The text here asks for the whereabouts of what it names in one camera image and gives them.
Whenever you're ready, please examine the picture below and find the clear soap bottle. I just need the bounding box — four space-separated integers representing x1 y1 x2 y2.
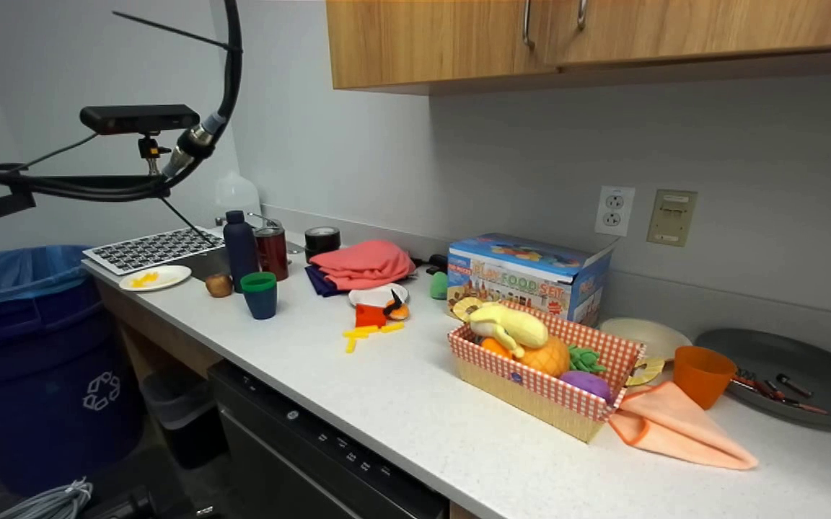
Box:
213 170 266 231

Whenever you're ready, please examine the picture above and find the orange toy fruit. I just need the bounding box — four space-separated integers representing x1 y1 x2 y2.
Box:
516 335 575 381

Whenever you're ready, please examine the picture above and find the thin black rod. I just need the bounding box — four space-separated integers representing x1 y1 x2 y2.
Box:
111 8 238 54

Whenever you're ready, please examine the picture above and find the green toy vegetable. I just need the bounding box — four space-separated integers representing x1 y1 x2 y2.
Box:
569 342 608 378

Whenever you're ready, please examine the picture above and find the wooden wall cabinet body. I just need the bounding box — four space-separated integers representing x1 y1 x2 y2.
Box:
326 0 831 97

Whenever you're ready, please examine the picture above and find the purple cloth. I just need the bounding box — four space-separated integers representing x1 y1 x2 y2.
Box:
303 263 343 300

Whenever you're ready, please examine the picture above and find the dark blue bottle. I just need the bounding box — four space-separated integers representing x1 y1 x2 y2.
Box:
220 208 264 289

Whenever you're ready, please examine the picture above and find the pale yellow toy slice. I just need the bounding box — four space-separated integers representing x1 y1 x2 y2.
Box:
623 354 670 392

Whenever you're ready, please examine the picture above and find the dark blue cup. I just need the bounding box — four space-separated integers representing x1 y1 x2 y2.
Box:
240 286 281 323

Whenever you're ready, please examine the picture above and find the grey round tray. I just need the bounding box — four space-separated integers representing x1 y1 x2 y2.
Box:
692 325 831 434

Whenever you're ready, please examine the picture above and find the small dark waste bin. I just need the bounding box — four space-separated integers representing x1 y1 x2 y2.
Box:
138 362 233 473

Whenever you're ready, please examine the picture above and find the small white plate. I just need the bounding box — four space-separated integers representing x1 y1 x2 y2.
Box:
115 263 197 296

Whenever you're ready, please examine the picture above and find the green cup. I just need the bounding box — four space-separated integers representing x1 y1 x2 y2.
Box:
238 267 282 296

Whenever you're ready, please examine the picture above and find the white round plate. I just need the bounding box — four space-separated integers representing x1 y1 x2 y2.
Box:
595 313 696 368

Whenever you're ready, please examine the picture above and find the orange plastic cup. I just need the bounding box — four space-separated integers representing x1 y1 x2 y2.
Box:
670 342 741 413

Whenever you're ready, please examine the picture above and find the brown bottle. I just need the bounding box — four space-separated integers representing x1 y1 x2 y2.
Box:
253 215 291 281

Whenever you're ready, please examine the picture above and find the beige switch plate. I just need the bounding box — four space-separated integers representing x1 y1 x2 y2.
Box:
644 185 702 250

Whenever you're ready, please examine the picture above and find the pink folded cloth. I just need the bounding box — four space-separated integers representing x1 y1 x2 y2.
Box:
310 235 419 294

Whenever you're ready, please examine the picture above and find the red checkered basket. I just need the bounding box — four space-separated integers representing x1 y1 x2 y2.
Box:
445 300 650 447

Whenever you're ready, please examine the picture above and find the dish rack tray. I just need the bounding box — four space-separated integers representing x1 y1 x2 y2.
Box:
82 224 228 280

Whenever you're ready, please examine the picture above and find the purple toy vegetable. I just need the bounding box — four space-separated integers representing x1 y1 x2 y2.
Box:
561 368 621 407

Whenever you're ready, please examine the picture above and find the wooden wall cabinet door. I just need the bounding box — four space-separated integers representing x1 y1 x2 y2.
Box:
326 0 561 93
555 0 831 68

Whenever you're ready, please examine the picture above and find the small brown round toy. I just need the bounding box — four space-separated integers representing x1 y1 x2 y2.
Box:
204 271 238 300

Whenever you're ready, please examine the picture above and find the yellow toy banana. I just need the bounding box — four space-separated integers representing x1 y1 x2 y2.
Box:
450 294 555 361

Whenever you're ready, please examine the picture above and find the black stereo camera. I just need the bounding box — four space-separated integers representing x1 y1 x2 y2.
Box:
79 100 203 139

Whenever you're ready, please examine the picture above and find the black cylinder can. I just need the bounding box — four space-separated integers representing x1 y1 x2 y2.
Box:
303 221 343 263

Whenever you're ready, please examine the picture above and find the blue recycling bin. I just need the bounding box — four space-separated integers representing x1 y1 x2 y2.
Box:
0 243 151 498

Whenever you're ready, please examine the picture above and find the small red stick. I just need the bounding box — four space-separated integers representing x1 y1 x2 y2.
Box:
776 374 831 417
730 368 796 407

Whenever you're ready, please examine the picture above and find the white wall outlet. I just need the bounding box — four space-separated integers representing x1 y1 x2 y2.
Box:
593 182 637 243

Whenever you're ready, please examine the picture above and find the black dishwasher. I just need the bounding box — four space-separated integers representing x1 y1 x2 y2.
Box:
204 356 454 519

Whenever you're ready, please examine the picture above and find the grey plastic bag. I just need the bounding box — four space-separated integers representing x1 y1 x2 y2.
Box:
0 475 98 519

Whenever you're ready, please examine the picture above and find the colourful toy box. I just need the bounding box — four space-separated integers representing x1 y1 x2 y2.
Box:
445 231 617 332

